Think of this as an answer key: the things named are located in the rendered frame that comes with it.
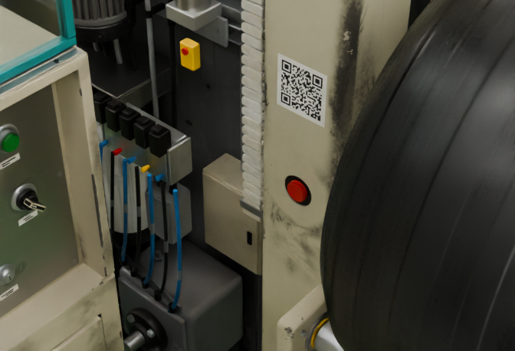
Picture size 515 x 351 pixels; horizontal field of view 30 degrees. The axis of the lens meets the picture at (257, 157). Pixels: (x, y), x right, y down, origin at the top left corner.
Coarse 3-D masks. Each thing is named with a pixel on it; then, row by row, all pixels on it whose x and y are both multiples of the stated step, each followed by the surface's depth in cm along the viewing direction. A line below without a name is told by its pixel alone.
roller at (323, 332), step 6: (324, 324) 126; (318, 330) 126; (324, 330) 125; (330, 330) 125; (318, 336) 125; (324, 336) 125; (330, 336) 125; (312, 342) 126; (318, 342) 125; (324, 342) 125; (330, 342) 124; (336, 342) 124; (318, 348) 126; (324, 348) 125; (330, 348) 124; (336, 348) 124; (342, 348) 123
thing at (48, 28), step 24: (0, 0) 103; (24, 0) 106; (48, 0) 109; (0, 24) 105; (24, 24) 107; (48, 24) 110; (72, 24) 112; (0, 48) 106; (24, 48) 109; (48, 48) 111; (0, 72) 107
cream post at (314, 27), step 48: (288, 0) 110; (336, 0) 105; (384, 0) 109; (288, 48) 114; (336, 48) 108; (384, 48) 114; (336, 96) 112; (288, 144) 122; (336, 144) 116; (288, 240) 132; (288, 288) 138
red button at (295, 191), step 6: (294, 180) 125; (288, 186) 126; (294, 186) 125; (300, 186) 124; (288, 192) 126; (294, 192) 125; (300, 192) 125; (306, 192) 125; (294, 198) 126; (300, 198) 125
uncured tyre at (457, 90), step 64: (448, 0) 93; (512, 0) 90; (448, 64) 88; (512, 64) 86; (384, 128) 90; (448, 128) 86; (512, 128) 84; (384, 192) 89; (448, 192) 86; (512, 192) 83; (320, 256) 102; (384, 256) 91; (448, 256) 86; (512, 256) 83; (384, 320) 94; (448, 320) 88; (512, 320) 84
